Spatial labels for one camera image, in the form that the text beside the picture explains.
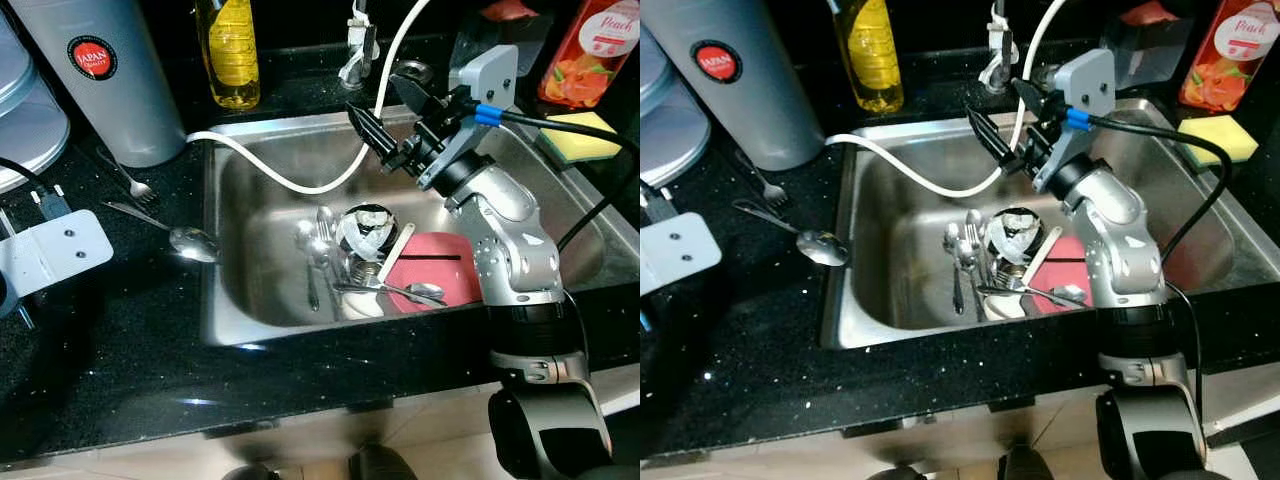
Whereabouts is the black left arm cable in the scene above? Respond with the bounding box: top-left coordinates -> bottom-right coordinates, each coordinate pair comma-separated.
640,183 -> 683,227
0,155 -> 73,221

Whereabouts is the yellow sponge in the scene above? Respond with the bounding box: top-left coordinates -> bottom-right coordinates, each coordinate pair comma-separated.
537,110 -> 623,166
1177,113 -> 1261,169

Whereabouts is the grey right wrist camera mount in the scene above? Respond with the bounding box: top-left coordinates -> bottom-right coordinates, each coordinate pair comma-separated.
1030,47 -> 1119,196
415,44 -> 522,194

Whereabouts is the pink round plate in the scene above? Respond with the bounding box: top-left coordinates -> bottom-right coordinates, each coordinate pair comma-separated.
1030,235 -> 1101,313
385,230 -> 484,311

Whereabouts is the white stacked plastic container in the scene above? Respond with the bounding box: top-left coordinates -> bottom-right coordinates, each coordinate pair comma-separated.
0,10 -> 71,196
640,25 -> 684,191

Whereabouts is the red plastic lid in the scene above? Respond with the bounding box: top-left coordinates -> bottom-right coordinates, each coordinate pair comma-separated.
480,0 -> 541,23
1125,0 -> 1196,26

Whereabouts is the black cable with blue tape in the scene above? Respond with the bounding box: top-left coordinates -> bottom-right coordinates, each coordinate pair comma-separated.
470,102 -> 641,253
1063,106 -> 1233,401

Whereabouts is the black robot right foot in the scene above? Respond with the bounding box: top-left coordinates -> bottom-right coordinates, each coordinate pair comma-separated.
995,445 -> 1061,480
348,443 -> 421,480

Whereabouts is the red peach detergent bottle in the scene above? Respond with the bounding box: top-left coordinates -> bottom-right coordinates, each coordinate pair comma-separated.
537,0 -> 641,109
1178,0 -> 1280,113

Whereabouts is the white faucet fitting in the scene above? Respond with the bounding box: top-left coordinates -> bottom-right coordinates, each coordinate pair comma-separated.
338,0 -> 381,91
980,0 -> 1021,93

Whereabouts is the white flexible hose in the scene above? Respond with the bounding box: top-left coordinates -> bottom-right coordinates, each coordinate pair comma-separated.
826,0 -> 1069,199
185,0 -> 433,196

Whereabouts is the yellow dish soap bottle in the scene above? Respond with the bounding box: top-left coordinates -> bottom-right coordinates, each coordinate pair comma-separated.
195,0 -> 261,111
833,0 -> 906,114

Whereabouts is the stainless steel sink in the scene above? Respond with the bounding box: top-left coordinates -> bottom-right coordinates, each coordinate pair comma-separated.
820,98 -> 1280,351
200,100 -> 641,349

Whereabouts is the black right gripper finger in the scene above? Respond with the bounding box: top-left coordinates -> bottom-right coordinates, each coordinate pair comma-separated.
346,102 -> 403,161
965,103 -> 1017,162
390,74 -> 448,119
1012,78 -> 1063,120

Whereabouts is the white plastic ladle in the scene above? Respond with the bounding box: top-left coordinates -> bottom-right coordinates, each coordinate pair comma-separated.
985,228 -> 1063,323
340,222 -> 417,321

